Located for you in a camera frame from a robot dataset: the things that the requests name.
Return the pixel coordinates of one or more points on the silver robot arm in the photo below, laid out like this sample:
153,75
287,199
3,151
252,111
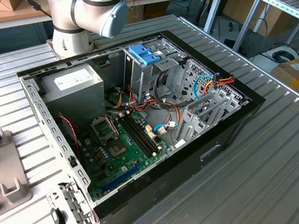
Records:
68,18

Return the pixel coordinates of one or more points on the silver disk bay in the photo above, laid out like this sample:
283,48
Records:
192,119

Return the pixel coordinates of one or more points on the white board power connector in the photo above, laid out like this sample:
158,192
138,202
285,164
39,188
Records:
150,132

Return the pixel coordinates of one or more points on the black RAM slot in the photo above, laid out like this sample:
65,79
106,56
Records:
136,137
142,133

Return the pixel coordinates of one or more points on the silver drive cage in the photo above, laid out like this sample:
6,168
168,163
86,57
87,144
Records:
137,78

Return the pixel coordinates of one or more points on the green motherboard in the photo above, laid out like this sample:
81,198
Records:
133,159

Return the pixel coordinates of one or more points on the blue plastic drive latch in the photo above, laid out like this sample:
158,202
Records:
142,53

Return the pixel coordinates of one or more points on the blue expansion slot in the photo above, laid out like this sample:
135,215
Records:
122,178

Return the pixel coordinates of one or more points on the black PC case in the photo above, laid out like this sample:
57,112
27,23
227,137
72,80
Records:
173,179

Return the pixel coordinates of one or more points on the silver power supply unit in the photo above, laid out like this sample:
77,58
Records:
77,98

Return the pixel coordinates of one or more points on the black case fan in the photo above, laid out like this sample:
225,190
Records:
69,142

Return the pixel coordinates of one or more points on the silver hinged card retainer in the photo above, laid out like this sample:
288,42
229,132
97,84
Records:
76,204

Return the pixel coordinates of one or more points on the large brown cardboard box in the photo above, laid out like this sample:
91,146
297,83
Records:
237,4

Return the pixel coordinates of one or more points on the cardboard box with labels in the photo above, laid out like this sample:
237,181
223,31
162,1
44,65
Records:
289,80

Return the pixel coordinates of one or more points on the grey parts rack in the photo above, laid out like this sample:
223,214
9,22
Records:
3,166

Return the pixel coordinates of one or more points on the metal slat shelf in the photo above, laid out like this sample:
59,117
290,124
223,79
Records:
285,3

